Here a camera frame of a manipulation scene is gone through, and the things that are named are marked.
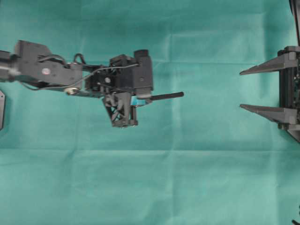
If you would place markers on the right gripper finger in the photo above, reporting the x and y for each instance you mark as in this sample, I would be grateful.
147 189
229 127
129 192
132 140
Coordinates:
264 65
274 114

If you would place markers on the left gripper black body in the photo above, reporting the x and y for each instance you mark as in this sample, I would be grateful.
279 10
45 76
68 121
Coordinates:
116 100

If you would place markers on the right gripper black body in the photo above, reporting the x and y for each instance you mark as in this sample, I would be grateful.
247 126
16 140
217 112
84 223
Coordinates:
289 90

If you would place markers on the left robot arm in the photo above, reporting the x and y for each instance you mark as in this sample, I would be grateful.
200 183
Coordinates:
123 85

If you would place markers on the grey plate left edge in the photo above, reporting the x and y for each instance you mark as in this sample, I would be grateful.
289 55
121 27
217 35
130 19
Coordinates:
2 109

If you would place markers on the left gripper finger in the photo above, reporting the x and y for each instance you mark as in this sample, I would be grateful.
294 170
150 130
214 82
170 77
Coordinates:
135 102

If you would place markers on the green table cloth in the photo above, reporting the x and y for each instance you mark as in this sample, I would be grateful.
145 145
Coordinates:
195 160

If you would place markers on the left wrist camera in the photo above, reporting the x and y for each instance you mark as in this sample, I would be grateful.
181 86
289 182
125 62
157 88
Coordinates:
143 75

